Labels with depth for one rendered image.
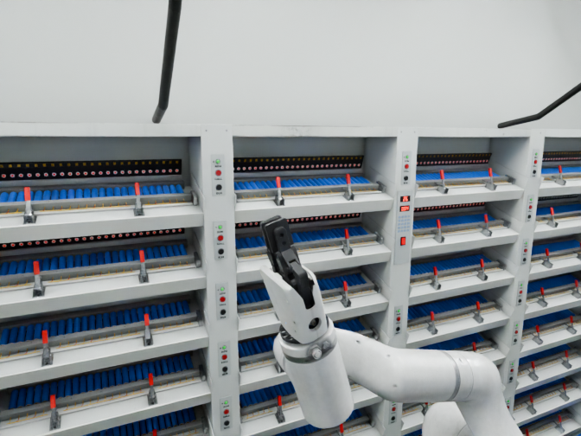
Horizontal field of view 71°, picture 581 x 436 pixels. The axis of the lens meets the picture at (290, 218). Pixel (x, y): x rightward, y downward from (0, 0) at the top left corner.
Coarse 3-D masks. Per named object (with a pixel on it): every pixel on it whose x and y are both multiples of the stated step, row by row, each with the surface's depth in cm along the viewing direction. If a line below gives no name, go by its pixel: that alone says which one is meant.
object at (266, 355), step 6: (366, 330) 165; (372, 330) 166; (366, 336) 165; (258, 354) 147; (264, 354) 148; (270, 354) 148; (240, 360) 144; (246, 360) 144; (252, 360) 145; (258, 360) 146; (264, 360) 148; (252, 366) 144
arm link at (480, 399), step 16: (448, 352) 76; (464, 352) 78; (464, 368) 73; (480, 368) 75; (496, 368) 79; (464, 384) 72; (480, 384) 74; (496, 384) 77; (464, 400) 75; (480, 400) 76; (496, 400) 77; (464, 416) 78; (480, 416) 77; (496, 416) 77; (480, 432) 76; (496, 432) 76; (512, 432) 77
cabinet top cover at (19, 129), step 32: (0, 128) 98; (32, 128) 101; (64, 128) 104; (96, 128) 107; (128, 128) 110; (160, 128) 113; (192, 128) 116; (256, 128) 124; (288, 128) 128; (320, 128) 133; (352, 128) 138; (384, 128) 143; (448, 128) 155; (480, 128) 161
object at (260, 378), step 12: (372, 324) 169; (372, 336) 167; (384, 336) 162; (276, 360) 149; (240, 372) 142; (252, 372) 143; (264, 372) 143; (276, 372) 144; (240, 384) 138; (252, 384) 140; (264, 384) 142; (276, 384) 145
